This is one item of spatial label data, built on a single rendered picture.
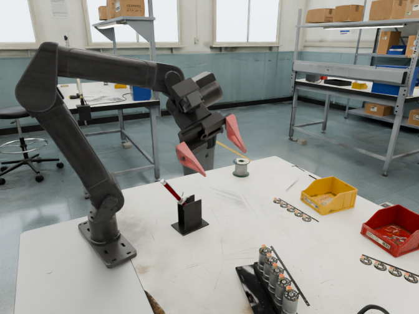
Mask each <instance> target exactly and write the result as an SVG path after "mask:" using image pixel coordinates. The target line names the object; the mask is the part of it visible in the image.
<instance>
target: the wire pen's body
mask: <svg viewBox="0 0 419 314"><path fill-rule="evenodd" d="M163 186H164V187H165V188H166V189H167V190H168V191H169V192H170V193H171V194H172V195H173V196H174V197H175V198H176V201H177V202H181V201H182V199H183V198H182V197H181V196H179V195H178V194H177V193H176V192H175V191H174V189H173V188H172V187H171V185H169V183H168V182H166V184H165V185H163Z"/></svg>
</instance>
